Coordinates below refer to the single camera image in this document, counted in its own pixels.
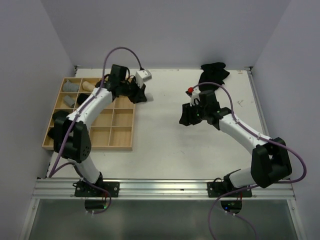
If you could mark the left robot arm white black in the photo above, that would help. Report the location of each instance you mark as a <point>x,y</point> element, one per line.
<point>71,139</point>

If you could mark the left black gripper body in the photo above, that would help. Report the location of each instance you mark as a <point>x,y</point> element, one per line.
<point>128,89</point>

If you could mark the black rolled underwear second row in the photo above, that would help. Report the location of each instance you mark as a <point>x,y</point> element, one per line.
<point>82,97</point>

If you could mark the beige rolled underwear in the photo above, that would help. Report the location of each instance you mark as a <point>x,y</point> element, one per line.
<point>88,86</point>

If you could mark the grey rolled underwear top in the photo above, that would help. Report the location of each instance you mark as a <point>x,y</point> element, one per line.
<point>71,87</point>

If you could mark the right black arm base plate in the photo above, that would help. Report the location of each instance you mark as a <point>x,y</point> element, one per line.
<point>217,188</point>

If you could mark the grey rolled underwear second row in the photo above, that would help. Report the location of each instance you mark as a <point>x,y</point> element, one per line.
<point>69,101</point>

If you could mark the black rolled underwear bottom row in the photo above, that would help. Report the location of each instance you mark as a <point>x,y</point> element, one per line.
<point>51,132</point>

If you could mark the right wrist camera red tip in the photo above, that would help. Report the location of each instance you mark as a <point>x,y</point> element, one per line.
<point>193,93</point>

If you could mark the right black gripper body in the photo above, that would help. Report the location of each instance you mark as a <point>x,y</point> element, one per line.
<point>204,111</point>

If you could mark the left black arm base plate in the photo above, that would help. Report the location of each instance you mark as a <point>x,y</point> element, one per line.
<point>110,188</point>

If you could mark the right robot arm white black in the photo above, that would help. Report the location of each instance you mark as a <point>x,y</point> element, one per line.
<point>270,162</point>

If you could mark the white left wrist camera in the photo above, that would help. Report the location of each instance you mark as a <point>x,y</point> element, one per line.
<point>141,76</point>

